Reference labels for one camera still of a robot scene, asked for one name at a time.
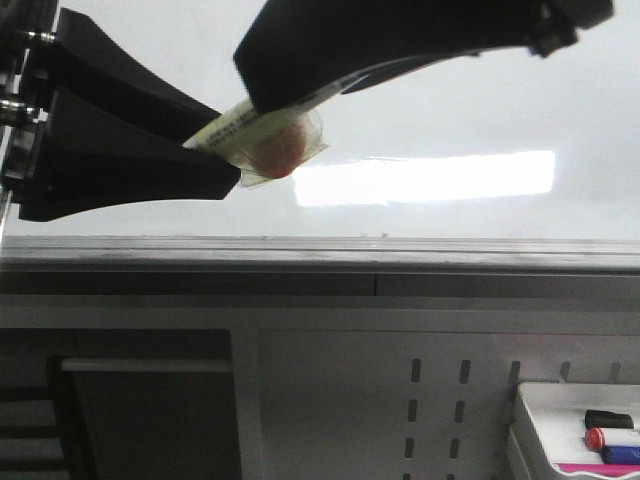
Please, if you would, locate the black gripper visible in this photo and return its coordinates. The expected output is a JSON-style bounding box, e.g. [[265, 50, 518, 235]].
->
[[1, 1, 240, 222]]

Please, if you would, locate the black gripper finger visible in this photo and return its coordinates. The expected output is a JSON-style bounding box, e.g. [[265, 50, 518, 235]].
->
[[233, 0, 614, 113]]

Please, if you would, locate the white marker with tape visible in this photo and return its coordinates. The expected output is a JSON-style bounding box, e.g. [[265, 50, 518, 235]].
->
[[183, 84, 338, 188]]

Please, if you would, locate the white perforated pegboard panel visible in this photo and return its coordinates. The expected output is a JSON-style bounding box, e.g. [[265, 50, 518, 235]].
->
[[233, 297, 639, 479]]

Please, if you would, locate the white plastic marker tray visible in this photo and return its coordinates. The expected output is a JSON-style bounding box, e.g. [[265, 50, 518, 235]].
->
[[507, 382, 639, 479]]

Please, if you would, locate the red capped white marker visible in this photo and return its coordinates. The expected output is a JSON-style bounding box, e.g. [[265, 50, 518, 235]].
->
[[584, 427, 639, 452]]

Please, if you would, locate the blue capped white marker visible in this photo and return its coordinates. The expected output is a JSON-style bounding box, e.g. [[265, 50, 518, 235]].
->
[[600, 445, 640, 465]]

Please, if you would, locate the white whiteboard with aluminium frame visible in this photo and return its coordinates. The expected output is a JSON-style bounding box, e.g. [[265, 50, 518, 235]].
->
[[1, 1, 639, 270]]

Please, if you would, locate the dark cabinet with white handle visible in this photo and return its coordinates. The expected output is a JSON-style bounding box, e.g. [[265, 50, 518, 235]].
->
[[1, 329, 242, 479]]

